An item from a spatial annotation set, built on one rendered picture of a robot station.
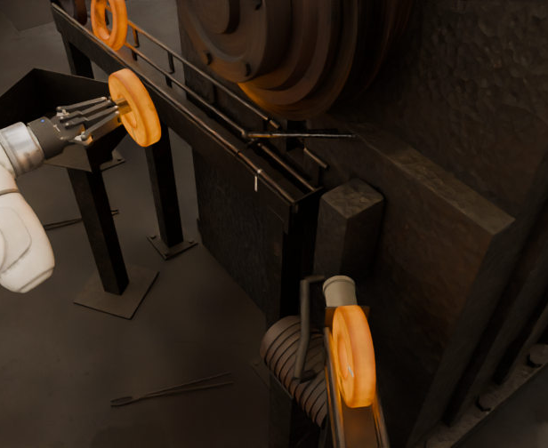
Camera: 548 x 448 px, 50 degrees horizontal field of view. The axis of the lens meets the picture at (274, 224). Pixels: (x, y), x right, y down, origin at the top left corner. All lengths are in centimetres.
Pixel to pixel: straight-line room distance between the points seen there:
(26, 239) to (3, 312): 97
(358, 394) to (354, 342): 8
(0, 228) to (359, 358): 62
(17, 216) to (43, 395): 83
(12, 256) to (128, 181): 131
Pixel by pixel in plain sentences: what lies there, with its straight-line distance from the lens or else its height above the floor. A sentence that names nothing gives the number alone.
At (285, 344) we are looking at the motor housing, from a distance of 118.
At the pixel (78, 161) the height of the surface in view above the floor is 60.
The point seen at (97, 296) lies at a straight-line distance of 197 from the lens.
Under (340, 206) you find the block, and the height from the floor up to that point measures 80.
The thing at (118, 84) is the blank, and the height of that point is 89.
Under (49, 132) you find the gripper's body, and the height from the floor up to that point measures 86.
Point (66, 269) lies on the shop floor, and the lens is 208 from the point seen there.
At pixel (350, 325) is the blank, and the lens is 90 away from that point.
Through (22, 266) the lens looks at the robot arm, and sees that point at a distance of 108.
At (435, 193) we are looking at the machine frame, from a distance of 100.
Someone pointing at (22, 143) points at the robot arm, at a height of 86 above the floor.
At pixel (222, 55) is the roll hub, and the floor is 101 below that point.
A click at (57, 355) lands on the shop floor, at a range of 188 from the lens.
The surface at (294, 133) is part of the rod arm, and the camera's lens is 105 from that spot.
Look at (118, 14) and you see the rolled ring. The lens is 182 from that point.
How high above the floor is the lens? 152
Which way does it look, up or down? 46 degrees down
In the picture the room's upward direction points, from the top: 1 degrees clockwise
